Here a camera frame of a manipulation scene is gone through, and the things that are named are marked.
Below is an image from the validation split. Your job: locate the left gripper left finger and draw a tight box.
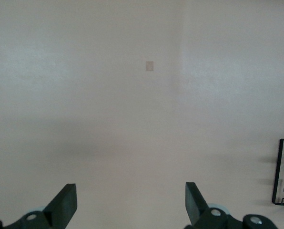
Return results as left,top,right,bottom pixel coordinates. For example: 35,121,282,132
12,183,78,229

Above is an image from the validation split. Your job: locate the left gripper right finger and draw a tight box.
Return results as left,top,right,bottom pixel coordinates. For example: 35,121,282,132
184,182,231,229

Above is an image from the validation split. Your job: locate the black wire cup holder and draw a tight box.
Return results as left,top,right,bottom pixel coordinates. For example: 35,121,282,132
272,138,284,206

